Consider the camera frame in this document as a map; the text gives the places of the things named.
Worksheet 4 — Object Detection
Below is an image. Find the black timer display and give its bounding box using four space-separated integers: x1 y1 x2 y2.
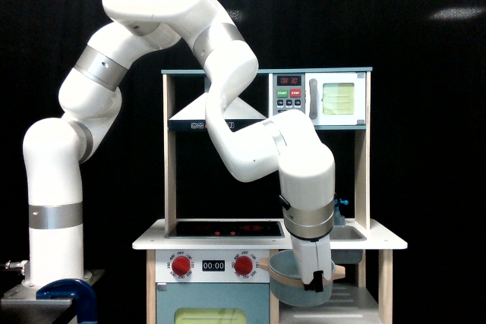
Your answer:
202 260 226 272

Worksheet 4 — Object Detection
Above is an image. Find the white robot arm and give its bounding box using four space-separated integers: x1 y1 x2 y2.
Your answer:
23 0 335 291

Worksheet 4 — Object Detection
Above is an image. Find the left red oven knob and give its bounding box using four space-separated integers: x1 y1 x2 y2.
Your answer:
171 256 191 277

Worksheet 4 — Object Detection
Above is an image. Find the grey toy faucet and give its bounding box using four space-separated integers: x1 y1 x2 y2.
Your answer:
333 210 346 226

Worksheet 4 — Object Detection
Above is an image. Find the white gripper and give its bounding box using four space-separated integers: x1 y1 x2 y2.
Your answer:
291 235 333 293

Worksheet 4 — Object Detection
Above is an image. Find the white cabinet shelf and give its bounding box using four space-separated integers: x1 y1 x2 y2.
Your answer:
279 283 381 324

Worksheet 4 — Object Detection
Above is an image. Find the grey toy range hood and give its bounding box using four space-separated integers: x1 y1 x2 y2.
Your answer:
163 74 267 131

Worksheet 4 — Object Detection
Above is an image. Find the toy microwave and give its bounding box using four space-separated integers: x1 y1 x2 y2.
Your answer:
268 71 368 130

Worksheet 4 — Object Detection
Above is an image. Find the blue toy oven door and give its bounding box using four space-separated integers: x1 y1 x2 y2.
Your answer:
156 283 270 323

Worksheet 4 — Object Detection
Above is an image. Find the red oven knob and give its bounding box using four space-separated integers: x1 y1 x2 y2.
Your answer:
233 256 253 276
171 256 191 277

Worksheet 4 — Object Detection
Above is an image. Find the wooden toy kitchen frame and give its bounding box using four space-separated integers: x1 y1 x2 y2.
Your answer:
133 68 407 323

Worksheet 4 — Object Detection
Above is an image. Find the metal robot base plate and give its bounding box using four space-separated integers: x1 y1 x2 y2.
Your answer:
1 269 104 323

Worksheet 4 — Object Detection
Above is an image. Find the grey toy pot bowl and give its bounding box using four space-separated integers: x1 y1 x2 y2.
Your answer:
259 250 346 307

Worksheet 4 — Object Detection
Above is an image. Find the right red oven knob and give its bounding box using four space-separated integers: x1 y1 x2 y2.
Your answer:
233 256 253 276

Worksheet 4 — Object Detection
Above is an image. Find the blue C-clamp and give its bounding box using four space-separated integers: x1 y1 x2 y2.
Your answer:
36 278 98 324

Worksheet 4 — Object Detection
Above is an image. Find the black toy stovetop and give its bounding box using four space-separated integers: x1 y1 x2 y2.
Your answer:
168 220 284 239

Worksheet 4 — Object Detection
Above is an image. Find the grey toy sink basin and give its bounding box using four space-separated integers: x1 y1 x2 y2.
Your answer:
330 225 367 265

